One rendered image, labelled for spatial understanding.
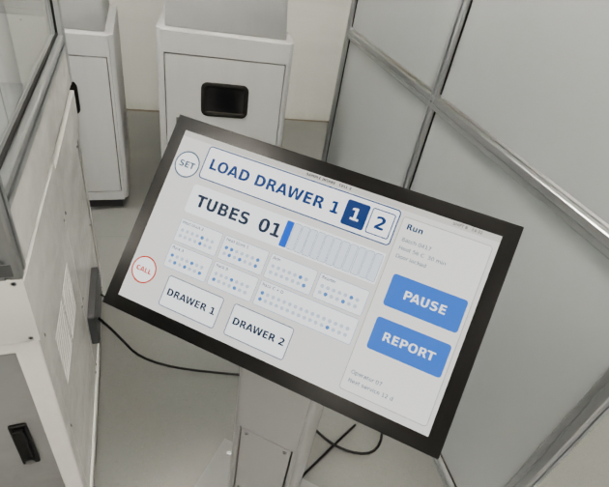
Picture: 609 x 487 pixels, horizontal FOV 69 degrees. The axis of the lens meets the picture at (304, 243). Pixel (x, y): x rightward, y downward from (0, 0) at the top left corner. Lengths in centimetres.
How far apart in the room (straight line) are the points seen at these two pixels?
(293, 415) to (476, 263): 45
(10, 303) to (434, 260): 67
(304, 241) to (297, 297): 8
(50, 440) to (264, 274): 72
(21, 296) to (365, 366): 56
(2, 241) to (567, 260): 112
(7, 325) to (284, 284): 50
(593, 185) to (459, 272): 60
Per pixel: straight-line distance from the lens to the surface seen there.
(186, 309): 67
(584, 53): 123
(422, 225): 61
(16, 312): 88
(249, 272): 63
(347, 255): 60
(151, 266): 70
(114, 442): 171
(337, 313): 60
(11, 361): 100
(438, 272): 60
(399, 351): 60
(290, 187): 63
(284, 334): 62
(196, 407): 175
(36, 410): 112
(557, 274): 122
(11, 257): 81
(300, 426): 89
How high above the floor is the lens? 147
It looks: 36 degrees down
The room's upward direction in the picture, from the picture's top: 11 degrees clockwise
